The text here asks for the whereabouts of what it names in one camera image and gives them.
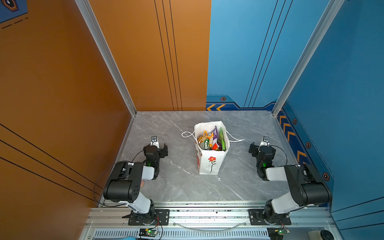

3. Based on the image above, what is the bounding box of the green snack bag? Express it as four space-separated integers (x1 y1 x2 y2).
217 128 227 152

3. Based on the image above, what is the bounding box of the yellow orange snack packet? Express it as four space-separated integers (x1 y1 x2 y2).
198 131 214 144

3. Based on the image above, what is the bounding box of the white paper bag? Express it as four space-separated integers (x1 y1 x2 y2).
182 121 241 175

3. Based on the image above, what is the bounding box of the purple snack packet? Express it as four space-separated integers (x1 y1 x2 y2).
211 126 219 149

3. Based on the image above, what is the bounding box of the green white snack packet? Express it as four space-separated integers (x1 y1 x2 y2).
202 139 211 151

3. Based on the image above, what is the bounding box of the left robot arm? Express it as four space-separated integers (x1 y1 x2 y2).
103 144 168 226

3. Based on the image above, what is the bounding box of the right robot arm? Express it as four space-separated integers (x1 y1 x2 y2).
249 142 333 225

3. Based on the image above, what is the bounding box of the green circuit board left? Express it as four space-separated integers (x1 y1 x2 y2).
139 229 159 238

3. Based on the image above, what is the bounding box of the green circuit board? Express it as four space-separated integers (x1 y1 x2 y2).
139 229 159 238
267 228 291 240

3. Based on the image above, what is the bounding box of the green circuit board right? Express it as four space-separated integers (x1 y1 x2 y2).
267 228 291 240

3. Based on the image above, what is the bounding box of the black round knob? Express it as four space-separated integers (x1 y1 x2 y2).
320 230 335 240

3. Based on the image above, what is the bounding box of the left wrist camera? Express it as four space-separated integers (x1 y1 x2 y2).
150 136 160 148

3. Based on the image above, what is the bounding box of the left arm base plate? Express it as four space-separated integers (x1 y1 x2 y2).
128 209 170 226

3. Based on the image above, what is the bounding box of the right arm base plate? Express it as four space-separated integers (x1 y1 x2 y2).
248 209 292 226

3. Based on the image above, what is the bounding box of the aluminium frame rail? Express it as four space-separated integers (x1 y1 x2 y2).
80 201 343 240

